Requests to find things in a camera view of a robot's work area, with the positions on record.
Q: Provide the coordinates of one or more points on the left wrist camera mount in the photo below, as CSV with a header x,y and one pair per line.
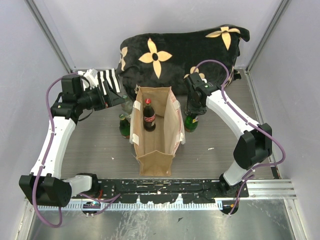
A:
x,y
92,77

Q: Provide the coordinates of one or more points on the clear soda bottle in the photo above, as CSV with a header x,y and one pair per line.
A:
x,y
127,106
186,103

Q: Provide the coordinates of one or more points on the black white striped cloth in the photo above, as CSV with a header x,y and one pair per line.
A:
x,y
112,79

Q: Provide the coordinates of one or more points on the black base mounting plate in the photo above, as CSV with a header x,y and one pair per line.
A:
x,y
160,191

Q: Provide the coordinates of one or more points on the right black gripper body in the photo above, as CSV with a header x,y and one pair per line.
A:
x,y
195,108

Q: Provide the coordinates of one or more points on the black floral plush pillow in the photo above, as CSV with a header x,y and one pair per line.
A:
x,y
166,59

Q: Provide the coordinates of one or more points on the aluminium front rail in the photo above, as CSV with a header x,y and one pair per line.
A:
x,y
250,189

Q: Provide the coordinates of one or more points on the coca-cola glass bottle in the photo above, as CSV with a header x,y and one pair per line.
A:
x,y
149,116

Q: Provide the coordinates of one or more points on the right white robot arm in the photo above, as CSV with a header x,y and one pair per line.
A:
x,y
252,147

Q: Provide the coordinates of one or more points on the green glass bottle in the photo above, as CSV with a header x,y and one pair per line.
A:
x,y
124,126
191,122

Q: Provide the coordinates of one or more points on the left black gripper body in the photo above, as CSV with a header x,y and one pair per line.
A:
x,y
94,98

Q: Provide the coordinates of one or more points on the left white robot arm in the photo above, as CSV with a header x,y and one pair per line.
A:
x,y
43,186

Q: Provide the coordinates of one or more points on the brown jute canvas bag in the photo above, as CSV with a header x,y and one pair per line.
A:
x,y
155,150

